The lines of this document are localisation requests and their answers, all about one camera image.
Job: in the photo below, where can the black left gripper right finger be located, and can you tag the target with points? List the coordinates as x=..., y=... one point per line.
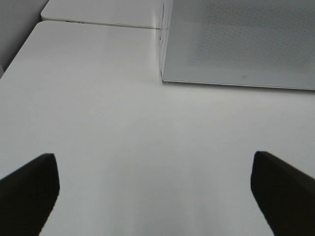
x=284, y=194

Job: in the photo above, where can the white microwave oven body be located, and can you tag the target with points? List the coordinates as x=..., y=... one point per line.
x=163, y=26

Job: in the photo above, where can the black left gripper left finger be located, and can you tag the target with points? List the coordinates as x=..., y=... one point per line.
x=28, y=195

